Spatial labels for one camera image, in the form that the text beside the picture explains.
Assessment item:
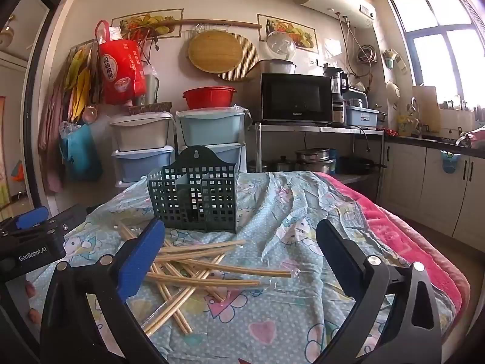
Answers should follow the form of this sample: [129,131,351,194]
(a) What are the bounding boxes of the red shopping bag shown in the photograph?
[95,20,148,105]

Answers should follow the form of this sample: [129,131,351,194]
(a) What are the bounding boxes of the yellow hanging bags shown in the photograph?
[64,49,92,121]

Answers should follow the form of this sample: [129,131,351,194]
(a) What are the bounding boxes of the white storage bin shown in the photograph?
[110,112,175,152]

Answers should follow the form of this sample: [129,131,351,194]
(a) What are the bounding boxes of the cartoon print light blue blanket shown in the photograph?
[28,170,455,364]

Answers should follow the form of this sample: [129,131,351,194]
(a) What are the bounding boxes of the window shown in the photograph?
[390,0,485,103]

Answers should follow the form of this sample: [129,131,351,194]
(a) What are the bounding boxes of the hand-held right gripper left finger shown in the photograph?
[40,218,167,364]

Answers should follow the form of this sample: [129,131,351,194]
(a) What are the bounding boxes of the pink cloth on counter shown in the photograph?
[460,129,485,148]

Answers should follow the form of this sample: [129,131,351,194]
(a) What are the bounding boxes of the dark door frame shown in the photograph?
[23,0,88,217]

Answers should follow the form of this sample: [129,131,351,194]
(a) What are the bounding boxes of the teal tote bag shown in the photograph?
[60,122,103,183]

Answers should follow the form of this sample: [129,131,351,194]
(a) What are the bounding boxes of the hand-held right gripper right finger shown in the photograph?
[316,219,443,364]

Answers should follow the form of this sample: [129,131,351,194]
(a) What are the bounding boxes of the teal storage bin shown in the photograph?
[176,108,247,147]

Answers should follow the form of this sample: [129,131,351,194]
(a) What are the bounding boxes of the metal shelf rack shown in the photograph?
[246,121,385,173]

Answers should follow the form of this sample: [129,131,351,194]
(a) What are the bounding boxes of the round bamboo tray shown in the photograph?
[188,31,244,73]

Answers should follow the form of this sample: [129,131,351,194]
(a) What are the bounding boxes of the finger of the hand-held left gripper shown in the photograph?
[46,204,90,236]
[0,205,51,233]

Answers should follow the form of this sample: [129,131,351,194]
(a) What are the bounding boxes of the pink hanging cloth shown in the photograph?
[37,81,66,194]

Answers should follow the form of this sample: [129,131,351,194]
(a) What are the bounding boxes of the blue plastic dish tray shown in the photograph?
[346,106,380,127]

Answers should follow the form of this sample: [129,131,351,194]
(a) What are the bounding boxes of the blue hanging pocket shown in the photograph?
[440,151,461,174]

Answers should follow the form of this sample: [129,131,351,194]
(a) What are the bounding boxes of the fruit wall picture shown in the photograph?
[111,8,184,39]
[257,13,317,53]

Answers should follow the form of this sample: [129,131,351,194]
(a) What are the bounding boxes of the person's left hand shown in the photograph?
[23,281,42,326]

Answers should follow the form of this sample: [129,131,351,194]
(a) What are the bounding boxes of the red plastic basin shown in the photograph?
[182,86,237,110]

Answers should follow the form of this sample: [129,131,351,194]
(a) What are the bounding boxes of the black frying pan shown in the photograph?
[339,157,387,173]

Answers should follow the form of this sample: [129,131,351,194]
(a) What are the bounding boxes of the clear plastic dome cover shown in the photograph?
[267,30,297,59]

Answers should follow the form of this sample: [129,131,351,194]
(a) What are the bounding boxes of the white kitchen cabinets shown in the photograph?
[379,134,485,251]

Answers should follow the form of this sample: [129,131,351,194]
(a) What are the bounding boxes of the dark blender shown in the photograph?
[324,66,349,95]

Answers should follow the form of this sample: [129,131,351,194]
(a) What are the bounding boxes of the green plastic utensil holder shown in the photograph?
[147,145,240,234]

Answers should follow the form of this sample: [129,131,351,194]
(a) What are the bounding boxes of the group of chopsticks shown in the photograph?
[115,222,300,336]

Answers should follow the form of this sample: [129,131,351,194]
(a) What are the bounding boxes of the blue storage bin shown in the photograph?
[112,147,176,183]
[178,143,247,173]

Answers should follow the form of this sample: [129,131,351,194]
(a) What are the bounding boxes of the long wooden rod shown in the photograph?
[172,19,263,29]

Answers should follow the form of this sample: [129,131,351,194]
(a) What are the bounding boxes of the coiled grey hose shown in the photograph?
[358,44,377,65]

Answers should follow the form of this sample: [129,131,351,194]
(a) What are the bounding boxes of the round slatted mat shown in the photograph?
[218,33,259,81]

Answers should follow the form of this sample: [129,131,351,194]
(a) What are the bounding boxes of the steel stock pot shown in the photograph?
[296,149,336,173]

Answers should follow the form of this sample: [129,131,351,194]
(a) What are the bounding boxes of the black microwave oven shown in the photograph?
[246,73,333,124]

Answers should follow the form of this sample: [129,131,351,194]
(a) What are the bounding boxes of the pink blanket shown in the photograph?
[314,172,470,312]

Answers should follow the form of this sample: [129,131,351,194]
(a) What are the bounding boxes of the woven basket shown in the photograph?
[129,102,173,116]

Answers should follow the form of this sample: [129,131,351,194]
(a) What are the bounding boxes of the metal lidded container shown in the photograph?
[261,59,297,74]

